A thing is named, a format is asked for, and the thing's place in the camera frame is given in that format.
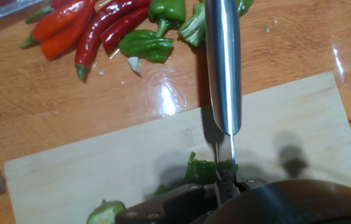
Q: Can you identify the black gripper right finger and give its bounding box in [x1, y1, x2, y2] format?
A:
[228, 171, 263, 205]

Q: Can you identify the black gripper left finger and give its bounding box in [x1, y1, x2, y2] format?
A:
[115, 170, 230, 224]

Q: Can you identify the steel cleaver knife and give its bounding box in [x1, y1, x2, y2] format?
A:
[200, 0, 243, 164]

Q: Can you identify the green chili stem end piece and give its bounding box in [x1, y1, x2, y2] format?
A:
[85, 200, 126, 224]

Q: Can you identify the dark red chili pepper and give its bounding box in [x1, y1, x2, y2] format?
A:
[74, 0, 152, 82]
[100, 5, 150, 56]

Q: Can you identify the orange red chili pepper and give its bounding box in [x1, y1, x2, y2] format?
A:
[19, 0, 87, 50]
[40, 0, 97, 61]

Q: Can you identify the red chili pepper green stem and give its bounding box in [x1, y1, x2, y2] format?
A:
[24, 0, 72, 25]

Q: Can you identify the small white garlic bit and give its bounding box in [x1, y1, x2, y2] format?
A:
[126, 55, 143, 77]

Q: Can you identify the green pepper piece pale inside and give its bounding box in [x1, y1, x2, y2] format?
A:
[177, 1, 208, 49]

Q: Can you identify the cut green pepper piece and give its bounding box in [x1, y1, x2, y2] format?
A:
[236, 0, 255, 18]
[118, 29, 175, 64]

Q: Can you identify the green pepper with stem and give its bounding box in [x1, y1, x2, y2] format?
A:
[147, 0, 187, 39]

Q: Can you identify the bamboo cutting board metal handle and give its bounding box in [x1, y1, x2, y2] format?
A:
[3, 71, 351, 224]

